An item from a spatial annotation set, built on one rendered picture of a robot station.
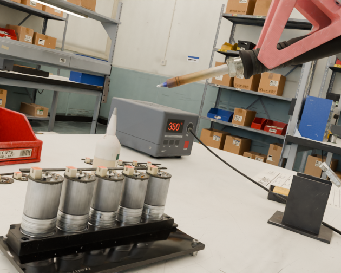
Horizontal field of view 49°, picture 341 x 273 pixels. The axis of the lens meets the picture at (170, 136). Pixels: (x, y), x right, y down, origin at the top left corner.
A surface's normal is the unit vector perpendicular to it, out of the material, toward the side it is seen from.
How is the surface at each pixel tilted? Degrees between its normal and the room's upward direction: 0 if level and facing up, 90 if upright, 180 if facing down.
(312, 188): 90
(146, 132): 90
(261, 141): 90
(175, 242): 0
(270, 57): 99
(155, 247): 0
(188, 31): 90
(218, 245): 0
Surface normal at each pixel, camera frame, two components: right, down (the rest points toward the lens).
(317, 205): -0.45, 0.04
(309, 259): 0.20, -0.97
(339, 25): -0.25, 0.40
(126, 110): -0.63, -0.02
